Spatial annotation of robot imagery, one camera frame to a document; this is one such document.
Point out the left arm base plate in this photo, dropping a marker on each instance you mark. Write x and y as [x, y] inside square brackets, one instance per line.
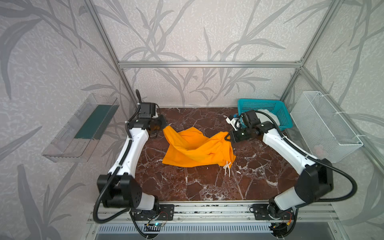
[163, 212]

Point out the white crumpled garment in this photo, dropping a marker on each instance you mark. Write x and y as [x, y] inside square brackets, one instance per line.
[271, 115]

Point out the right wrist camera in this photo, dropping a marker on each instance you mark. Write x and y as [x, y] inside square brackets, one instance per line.
[234, 121]

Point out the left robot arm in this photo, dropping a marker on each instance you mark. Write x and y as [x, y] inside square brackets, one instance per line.
[119, 188]

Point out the small circuit board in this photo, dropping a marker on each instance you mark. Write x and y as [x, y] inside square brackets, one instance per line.
[155, 225]

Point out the orange drawstring shorts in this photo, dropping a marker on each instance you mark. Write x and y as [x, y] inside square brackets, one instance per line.
[190, 148]

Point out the clear acrylic wall shelf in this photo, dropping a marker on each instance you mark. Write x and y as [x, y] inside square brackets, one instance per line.
[78, 139]

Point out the aluminium mounting rail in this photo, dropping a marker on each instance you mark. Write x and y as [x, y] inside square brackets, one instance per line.
[238, 212]

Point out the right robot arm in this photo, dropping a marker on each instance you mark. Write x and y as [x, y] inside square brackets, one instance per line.
[315, 176]

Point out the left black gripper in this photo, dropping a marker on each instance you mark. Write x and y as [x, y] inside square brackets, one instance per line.
[160, 123]

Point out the teal plastic basket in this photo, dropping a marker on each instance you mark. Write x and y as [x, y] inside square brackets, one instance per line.
[277, 108]

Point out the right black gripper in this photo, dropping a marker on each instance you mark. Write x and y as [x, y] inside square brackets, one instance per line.
[237, 135]

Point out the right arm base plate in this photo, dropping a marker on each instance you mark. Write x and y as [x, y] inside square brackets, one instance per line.
[261, 211]

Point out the white wire mesh basket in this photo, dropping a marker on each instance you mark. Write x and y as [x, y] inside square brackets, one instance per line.
[321, 124]

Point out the pink object in wire basket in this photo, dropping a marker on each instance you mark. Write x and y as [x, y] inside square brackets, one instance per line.
[320, 151]

